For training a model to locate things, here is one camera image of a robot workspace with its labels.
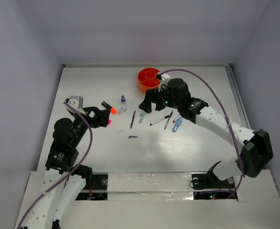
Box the black-capped white marker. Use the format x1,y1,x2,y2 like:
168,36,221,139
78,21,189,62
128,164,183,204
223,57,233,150
149,115,170,126

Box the orange round organizer container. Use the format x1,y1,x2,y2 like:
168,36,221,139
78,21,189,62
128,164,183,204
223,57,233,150
138,68,160,94

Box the blue ballpoint pen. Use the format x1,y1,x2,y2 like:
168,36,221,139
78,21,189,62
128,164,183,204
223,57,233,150
164,110,174,130

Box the blue translucent utility knife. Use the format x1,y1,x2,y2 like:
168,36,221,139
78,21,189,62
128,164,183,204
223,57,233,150
172,118,183,133

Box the purple gel pen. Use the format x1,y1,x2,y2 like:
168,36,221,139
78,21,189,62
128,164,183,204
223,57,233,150
130,110,136,129

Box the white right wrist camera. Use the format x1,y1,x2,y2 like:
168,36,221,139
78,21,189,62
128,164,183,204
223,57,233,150
156,73,171,86

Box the orange highlighter black body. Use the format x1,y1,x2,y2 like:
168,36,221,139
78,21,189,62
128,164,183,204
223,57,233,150
101,102,117,114

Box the green translucent utility knife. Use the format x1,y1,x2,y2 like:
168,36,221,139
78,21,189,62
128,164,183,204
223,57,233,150
139,111,146,124

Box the small clear blue-capped bottle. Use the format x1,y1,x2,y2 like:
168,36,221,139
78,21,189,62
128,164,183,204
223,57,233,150
121,95,127,112

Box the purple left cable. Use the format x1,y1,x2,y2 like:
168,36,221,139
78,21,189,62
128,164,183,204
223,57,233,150
17,102,93,229

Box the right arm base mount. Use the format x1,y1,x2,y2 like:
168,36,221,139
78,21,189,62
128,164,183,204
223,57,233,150
189,173,238,200

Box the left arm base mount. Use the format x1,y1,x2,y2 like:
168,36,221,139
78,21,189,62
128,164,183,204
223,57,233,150
76,173,108,201

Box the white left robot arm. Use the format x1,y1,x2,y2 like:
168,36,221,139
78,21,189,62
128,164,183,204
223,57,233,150
17,105,111,229

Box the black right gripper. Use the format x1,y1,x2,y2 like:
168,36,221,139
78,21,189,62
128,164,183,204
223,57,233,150
138,83,181,114

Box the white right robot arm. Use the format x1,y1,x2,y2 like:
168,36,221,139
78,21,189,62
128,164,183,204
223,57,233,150
139,79,273,187

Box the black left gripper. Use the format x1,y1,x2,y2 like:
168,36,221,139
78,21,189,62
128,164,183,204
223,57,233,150
71,105,110,146

